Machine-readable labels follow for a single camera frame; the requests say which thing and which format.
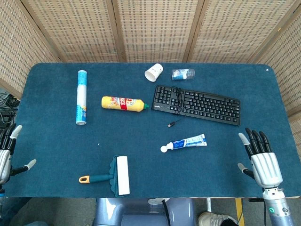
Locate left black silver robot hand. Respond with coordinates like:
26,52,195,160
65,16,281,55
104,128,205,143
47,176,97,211
0,124,37,186

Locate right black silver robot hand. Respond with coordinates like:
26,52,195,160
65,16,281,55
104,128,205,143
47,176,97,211
237,128,284,189

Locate blue and white toothpaste tube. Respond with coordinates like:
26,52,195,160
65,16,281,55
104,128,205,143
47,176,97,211
160,133,208,153

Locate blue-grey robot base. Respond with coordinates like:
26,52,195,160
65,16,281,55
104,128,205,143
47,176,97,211
94,197,196,226

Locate yellow sauce bottle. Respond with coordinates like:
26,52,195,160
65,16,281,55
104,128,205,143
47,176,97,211
101,96,150,114

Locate blue felt table mat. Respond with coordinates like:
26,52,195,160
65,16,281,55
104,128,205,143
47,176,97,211
0,62,301,199

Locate white sneaker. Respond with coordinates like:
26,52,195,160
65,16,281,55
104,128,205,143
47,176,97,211
197,211,239,226

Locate black computer keyboard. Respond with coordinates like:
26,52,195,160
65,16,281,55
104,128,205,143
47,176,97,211
151,85,241,126

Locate blue and white cylinder roll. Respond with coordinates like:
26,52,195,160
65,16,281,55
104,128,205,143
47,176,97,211
75,70,88,126

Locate teal lint roller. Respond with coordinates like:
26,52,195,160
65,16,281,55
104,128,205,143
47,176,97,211
79,154,131,196

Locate clear bottle with blue label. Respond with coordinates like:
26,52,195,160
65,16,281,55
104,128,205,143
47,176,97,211
171,68,196,81

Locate white paper cup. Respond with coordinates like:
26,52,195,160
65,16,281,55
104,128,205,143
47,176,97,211
144,63,164,82

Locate bamboo folding screen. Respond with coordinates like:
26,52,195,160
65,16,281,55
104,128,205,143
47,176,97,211
0,0,301,123

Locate black floor cables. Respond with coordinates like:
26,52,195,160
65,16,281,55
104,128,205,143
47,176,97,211
0,88,21,129

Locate black keyboard usb cable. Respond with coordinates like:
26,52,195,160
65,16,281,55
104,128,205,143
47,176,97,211
167,86,189,129

